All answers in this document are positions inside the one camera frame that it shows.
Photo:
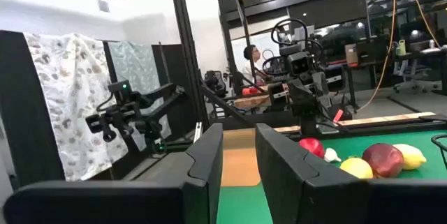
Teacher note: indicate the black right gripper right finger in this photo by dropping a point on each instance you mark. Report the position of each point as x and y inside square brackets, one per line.
[297, 189]

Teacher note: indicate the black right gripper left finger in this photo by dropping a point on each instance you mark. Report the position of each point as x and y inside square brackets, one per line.
[195, 185]

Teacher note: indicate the bright red apple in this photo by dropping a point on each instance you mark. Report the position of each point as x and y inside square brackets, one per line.
[311, 146]

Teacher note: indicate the white garlic bulb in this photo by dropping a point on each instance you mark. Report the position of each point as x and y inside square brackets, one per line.
[330, 155]

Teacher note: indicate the yellow orange mango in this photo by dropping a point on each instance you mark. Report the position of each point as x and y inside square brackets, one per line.
[356, 168]

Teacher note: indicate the dark red apple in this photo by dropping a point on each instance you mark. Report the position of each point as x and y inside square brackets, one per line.
[383, 159]

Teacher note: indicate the yellow lemon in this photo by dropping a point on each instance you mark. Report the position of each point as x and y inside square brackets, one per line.
[412, 156]

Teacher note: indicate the neighbouring black robot arm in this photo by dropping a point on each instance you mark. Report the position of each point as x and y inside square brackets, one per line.
[157, 98]

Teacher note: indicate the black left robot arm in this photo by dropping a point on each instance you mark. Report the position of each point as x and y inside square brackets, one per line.
[316, 81]

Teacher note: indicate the red tag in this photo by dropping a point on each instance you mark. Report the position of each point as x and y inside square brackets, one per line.
[338, 116]

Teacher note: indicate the translucent orange plastic tray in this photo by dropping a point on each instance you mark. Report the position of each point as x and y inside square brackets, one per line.
[241, 161]

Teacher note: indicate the neighbouring wooden table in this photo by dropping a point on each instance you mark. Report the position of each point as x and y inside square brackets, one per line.
[251, 101]

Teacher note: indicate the white flat bar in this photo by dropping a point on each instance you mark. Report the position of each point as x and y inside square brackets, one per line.
[198, 132]

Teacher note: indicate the small red object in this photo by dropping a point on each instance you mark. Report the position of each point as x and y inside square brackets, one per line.
[249, 90]

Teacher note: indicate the brown cardboard box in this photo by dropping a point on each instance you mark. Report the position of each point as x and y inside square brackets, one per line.
[351, 54]

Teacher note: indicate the person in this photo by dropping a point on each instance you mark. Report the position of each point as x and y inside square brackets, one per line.
[252, 60]

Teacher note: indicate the black office chair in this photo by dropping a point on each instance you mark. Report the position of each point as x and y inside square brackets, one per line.
[214, 82]

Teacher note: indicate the green bottle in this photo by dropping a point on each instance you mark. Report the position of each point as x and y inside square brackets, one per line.
[402, 47]

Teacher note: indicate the grey office chair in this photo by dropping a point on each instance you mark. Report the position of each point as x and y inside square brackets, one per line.
[415, 74]

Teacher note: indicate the black partition panel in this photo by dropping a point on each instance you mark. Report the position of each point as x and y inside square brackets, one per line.
[21, 112]
[171, 63]

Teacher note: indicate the light blue patterned cloth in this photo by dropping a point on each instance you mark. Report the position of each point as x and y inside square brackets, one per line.
[132, 63]

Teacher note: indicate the white patterned cloth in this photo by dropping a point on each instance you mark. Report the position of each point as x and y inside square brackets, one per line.
[73, 105]

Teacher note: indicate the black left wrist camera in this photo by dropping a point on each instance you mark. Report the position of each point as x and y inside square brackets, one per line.
[299, 64]

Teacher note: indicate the neighbouring black rig frame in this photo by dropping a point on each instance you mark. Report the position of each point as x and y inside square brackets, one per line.
[241, 25]

